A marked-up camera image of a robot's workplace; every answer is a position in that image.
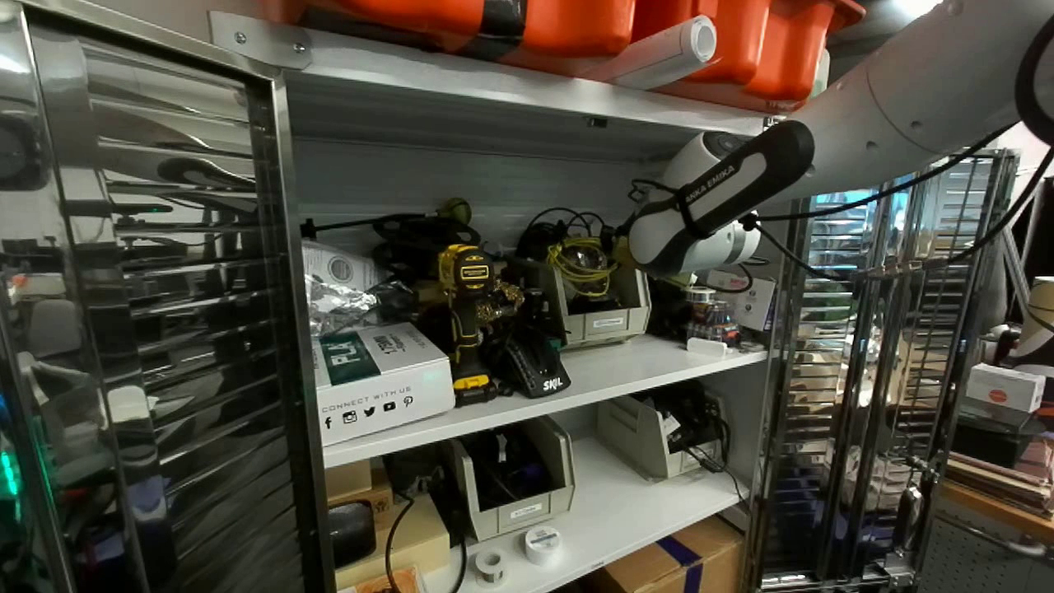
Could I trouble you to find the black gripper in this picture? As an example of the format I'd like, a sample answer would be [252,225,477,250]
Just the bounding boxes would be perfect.
[599,211,651,279]

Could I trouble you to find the black power tool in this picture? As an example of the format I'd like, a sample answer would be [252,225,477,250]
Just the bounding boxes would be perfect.
[299,194,487,290]

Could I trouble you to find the orange tool case black latch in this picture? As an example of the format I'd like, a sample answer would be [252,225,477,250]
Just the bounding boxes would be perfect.
[291,0,640,64]

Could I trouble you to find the white box green label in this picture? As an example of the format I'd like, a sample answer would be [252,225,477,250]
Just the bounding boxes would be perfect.
[310,321,457,449]

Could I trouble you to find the cardboard box blue tape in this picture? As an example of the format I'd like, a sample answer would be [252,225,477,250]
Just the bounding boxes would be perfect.
[578,515,755,593]

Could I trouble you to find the plain cardboard box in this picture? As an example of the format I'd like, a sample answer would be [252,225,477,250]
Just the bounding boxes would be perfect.
[321,459,454,593]

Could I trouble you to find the white red small box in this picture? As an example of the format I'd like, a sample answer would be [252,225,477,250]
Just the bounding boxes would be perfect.
[964,364,1047,415]

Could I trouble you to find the metal shelf cabinet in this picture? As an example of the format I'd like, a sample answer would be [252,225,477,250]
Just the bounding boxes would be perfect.
[207,10,827,593]

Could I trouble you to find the white card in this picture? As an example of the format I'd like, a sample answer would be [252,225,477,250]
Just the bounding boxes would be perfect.
[722,274,776,336]

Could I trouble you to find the black battery charger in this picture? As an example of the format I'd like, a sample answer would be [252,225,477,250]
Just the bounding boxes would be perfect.
[487,326,574,403]

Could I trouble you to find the white cylinder roll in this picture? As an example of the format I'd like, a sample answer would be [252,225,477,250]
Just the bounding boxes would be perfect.
[605,12,722,93]

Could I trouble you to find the grey open storage bin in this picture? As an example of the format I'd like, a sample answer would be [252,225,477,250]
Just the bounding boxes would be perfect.
[446,415,578,543]

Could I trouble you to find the clear plastic bag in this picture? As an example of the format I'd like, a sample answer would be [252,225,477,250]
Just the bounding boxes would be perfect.
[299,241,389,338]

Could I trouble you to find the white tape roll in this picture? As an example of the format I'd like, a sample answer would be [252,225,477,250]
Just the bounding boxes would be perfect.
[520,524,565,567]
[471,543,509,588]

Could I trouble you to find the black round device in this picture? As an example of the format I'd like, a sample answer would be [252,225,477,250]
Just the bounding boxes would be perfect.
[327,499,386,570]

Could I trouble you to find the grey storage bin with cables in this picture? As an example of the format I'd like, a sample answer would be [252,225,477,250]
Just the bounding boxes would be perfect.
[541,258,654,354]

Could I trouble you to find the black tangled cables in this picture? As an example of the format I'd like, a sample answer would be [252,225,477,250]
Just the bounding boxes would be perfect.
[512,203,611,290]

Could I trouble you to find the yellow black cordless drill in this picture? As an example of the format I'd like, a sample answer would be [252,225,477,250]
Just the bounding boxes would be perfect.
[409,241,530,407]

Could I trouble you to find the grey bin with black cords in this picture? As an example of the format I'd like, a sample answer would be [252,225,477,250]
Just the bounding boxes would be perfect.
[594,390,728,480]

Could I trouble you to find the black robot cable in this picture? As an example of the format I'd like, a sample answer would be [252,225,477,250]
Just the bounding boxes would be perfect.
[745,10,1054,284]

